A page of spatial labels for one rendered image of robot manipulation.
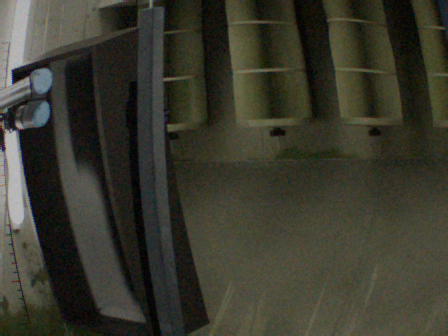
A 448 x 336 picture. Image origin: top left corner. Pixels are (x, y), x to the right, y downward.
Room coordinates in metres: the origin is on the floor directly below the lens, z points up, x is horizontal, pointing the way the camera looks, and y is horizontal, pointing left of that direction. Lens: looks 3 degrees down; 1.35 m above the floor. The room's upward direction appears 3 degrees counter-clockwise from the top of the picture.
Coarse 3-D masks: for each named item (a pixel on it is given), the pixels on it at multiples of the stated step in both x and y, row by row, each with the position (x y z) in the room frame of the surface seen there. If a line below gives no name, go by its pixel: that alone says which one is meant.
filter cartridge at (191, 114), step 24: (144, 0) 5.11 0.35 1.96; (168, 0) 5.07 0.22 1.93; (192, 0) 5.12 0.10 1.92; (168, 24) 5.09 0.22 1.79; (192, 24) 5.11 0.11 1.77; (168, 48) 5.09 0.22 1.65; (192, 48) 5.11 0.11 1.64; (168, 72) 5.09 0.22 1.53; (192, 72) 5.11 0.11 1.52; (168, 96) 5.10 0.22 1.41; (192, 96) 5.11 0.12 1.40; (168, 120) 5.09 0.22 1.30; (192, 120) 5.11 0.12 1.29
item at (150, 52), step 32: (160, 32) 2.68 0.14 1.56; (160, 64) 2.68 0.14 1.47; (160, 96) 2.68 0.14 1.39; (160, 128) 2.68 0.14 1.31; (160, 160) 2.67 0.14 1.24; (160, 192) 2.67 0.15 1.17; (160, 224) 2.66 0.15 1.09; (160, 256) 2.66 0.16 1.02; (160, 288) 2.67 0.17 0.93; (160, 320) 2.68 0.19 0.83
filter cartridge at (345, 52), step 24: (336, 0) 4.41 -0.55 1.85; (360, 0) 4.37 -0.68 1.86; (336, 24) 4.43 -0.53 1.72; (360, 24) 4.40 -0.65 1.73; (384, 24) 4.44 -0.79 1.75; (336, 48) 4.45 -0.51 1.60; (360, 48) 4.37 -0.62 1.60; (384, 48) 4.40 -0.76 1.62; (336, 72) 4.50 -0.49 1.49; (360, 72) 4.39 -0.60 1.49; (384, 72) 4.38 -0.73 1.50; (360, 96) 4.38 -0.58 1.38; (384, 96) 4.37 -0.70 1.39; (360, 120) 4.37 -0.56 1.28; (384, 120) 4.35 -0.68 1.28
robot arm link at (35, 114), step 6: (30, 102) 3.59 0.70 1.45; (36, 102) 3.58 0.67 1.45; (42, 102) 3.59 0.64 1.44; (24, 108) 3.63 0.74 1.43; (30, 108) 3.59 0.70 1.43; (36, 108) 3.57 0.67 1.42; (42, 108) 3.59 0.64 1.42; (48, 108) 3.62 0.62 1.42; (24, 114) 3.61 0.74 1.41; (30, 114) 3.59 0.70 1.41; (36, 114) 3.57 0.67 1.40; (42, 114) 3.59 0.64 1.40; (48, 114) 3.62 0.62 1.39; (24, 120) 3.62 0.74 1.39; (30, 120) 3.59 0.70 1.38; (36, 120) 3.57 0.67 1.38; (42, 120) 3.59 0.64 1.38; (24, 126) 3.64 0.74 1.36; (30, 126) 3.62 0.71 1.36; (36, 126) 3.61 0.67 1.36
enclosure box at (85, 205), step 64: (64, 64) 4.27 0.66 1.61; (128, 64) 3.82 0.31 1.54; (64, 128) 4.34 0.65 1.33; (128, 128) 3.83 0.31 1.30; (64, 192) 4.35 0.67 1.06; (128, 192) 3.81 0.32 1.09; (64, 256) 4.30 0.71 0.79; (128, 256) 3.79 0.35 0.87; (192, 256) 4.08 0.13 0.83; (64, 320) 4.20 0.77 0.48; (128, 320) 4.25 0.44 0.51; (192, 320) 4.04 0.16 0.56
